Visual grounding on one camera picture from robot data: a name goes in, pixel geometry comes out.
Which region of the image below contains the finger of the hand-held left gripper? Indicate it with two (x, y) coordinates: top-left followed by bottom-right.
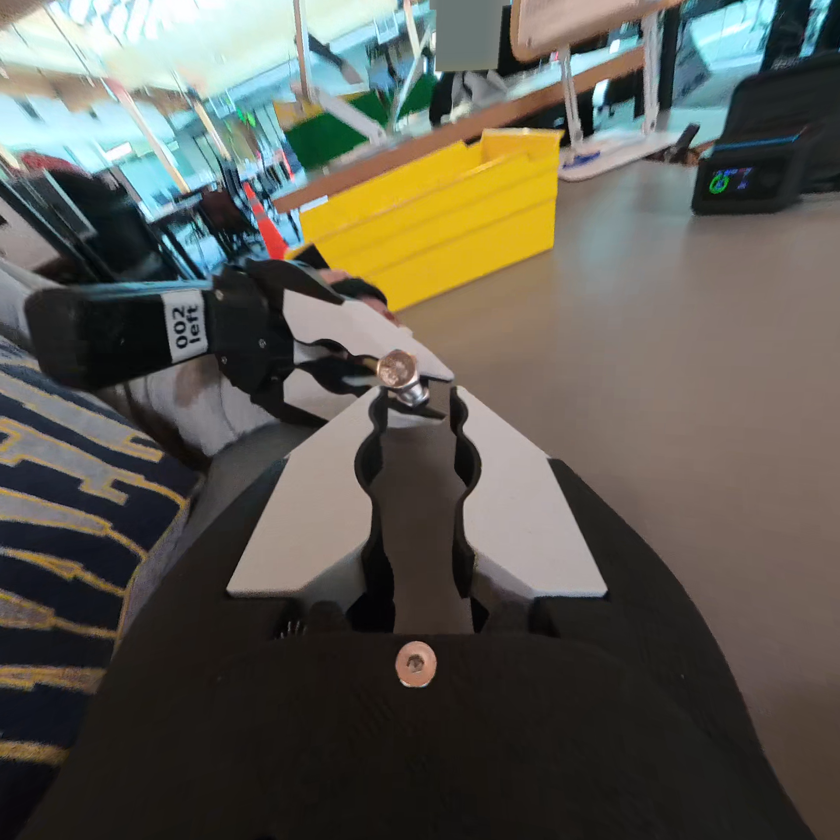
(282, 357), (448, 426)
(282, 292), (456, 383)

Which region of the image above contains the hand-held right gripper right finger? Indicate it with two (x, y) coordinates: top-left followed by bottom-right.
(448, 386), (609, 634)

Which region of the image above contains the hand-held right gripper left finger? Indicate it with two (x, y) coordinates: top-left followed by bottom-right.
(226, 387), (396, 634)

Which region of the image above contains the silver hex bolt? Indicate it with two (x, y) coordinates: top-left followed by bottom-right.
(357, 349), (421, 395)

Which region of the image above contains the large yellow plastic bin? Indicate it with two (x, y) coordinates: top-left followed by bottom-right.
(287, 126), (567, 314)

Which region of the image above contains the person's left hand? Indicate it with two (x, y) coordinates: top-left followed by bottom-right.
(323, 268), (399, 324)

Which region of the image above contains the black chair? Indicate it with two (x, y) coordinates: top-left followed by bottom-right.
(0, 167), (204, 284)
(197, 187), (263, 263)

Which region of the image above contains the orange traffic cone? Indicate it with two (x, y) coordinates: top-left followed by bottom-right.
(241, 180), (291, 261)

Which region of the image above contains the wooden office desk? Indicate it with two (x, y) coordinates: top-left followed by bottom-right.
(271, 46), (651, 214)

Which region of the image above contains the grey and navy printed sweatshirt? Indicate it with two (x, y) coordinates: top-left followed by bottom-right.
(0, 335), (206, 840)

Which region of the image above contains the white stand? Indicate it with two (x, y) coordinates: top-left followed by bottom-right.
(556, 13), (690, 182)

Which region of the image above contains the wood framed sign board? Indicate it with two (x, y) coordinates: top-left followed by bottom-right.
(511, 0), (686, 64)

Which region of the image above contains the black portable power station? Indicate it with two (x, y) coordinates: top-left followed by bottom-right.
(691, 64), (840, 216)

